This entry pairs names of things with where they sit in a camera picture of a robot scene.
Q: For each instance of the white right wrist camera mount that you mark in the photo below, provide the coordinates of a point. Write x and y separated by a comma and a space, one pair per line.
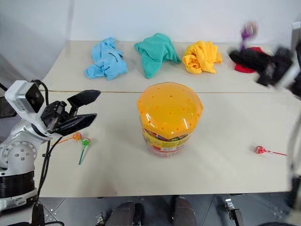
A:
292, 71

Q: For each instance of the purple lollipop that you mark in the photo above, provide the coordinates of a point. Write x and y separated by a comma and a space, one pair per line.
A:
247, 30

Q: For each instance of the metal table leg bracket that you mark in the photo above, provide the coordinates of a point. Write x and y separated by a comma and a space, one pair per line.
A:
232, 212

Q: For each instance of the red lollipop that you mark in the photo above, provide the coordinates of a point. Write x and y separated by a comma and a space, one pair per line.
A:
259, 149

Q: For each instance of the red crumpled cloth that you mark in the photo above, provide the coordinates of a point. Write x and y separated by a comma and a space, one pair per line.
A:
242, 68

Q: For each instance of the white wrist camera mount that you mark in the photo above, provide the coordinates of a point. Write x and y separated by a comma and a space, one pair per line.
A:
17, 94
292, 71

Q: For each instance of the light blue crumpled cloth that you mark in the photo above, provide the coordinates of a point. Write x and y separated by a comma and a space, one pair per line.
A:
107, 62

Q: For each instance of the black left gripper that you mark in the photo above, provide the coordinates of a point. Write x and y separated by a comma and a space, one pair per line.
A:
53, 114

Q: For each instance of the plastic jar with orange lid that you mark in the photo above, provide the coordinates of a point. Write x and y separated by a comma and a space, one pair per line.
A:
168, 110

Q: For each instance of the black flat panel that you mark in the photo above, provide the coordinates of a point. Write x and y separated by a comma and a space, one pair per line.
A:
5, 106

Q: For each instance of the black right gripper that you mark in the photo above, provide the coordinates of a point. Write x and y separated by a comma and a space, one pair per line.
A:
275, 66

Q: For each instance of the orange lollipop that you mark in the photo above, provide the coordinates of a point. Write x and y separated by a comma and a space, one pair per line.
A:
76, 136

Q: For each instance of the dark rounded shape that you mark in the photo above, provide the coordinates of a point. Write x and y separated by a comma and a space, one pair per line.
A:
125, 214
182, 212

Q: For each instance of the teal crumpled cloth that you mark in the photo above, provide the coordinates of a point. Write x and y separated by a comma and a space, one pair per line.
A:
156, 53

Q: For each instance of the yellow crumpled cloth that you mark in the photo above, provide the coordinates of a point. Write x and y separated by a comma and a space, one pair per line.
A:
201, 57

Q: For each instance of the green lollipop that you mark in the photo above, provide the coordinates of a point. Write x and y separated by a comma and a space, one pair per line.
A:
85, 143

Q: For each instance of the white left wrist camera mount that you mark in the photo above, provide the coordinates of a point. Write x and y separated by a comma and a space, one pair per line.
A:
17, 94

